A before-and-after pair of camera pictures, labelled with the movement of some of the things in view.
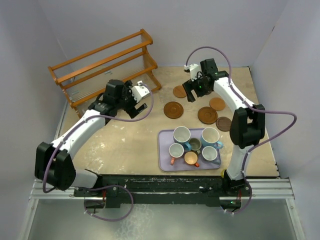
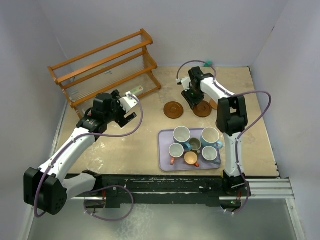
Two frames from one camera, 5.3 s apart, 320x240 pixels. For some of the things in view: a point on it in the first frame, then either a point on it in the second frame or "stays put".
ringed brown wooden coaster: (173, 110) stays put
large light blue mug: (213, 134) stays put
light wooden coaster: (217, 104) stays put
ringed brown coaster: (207, 115) -> (203, 109)
